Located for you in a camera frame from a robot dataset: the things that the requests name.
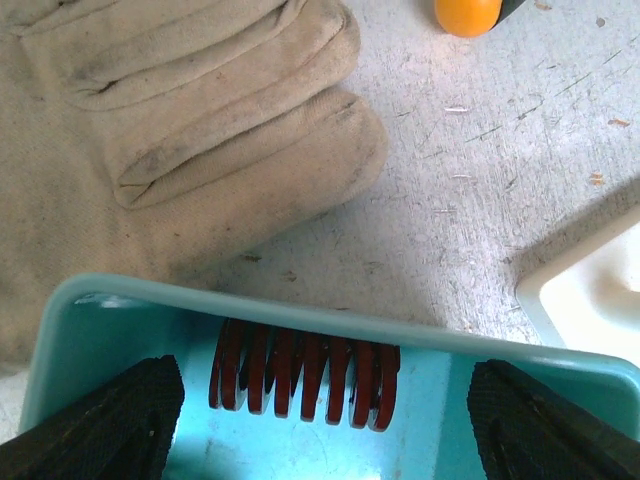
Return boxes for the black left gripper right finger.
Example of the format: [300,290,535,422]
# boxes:
[467,359,639,479]

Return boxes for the orange black small screwdriver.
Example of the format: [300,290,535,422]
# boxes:
[433,0,525,38]

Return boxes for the teal spring tray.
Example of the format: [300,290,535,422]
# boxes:
[19,274,639,479]

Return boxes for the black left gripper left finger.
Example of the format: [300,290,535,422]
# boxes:
[1,355,183,479]

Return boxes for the beige work glove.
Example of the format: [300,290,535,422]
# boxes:
[1,1,387,371]

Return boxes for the white peg base plate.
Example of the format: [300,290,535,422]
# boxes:
[516,207,639,364]

